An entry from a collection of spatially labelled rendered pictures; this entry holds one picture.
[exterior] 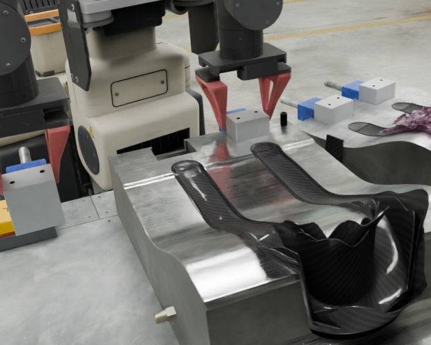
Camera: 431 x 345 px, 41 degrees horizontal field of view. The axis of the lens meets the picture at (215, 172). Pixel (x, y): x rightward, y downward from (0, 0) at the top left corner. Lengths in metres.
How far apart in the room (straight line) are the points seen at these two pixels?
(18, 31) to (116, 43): 0.68
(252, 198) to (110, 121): 0.52
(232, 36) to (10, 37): 0.34
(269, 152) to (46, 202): 0.30
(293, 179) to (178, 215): 0.15
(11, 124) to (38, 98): 0.04
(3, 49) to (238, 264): 0.24
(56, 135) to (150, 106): 0.61
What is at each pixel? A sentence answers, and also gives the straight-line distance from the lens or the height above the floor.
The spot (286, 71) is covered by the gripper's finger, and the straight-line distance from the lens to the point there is 0.77.
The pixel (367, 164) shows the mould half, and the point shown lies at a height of 0.84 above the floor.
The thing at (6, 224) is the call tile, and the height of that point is 0.83.
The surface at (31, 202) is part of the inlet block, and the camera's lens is 0.60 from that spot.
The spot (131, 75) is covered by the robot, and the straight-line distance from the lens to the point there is 1.13.
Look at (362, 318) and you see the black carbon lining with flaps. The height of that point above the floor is 0.89.
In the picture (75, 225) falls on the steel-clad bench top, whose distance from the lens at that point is 0.81.
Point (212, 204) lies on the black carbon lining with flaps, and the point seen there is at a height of 0.88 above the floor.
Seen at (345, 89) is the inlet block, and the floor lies 0.87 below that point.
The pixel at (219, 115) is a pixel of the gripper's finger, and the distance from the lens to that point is 0.77.
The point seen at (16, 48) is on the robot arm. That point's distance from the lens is 0.47.
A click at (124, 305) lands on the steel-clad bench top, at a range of 0.66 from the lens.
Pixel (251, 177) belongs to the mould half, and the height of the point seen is 0.89.
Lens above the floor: 1.22
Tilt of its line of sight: 28 degrees down
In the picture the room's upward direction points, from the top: 4 degrees counter-clockwise
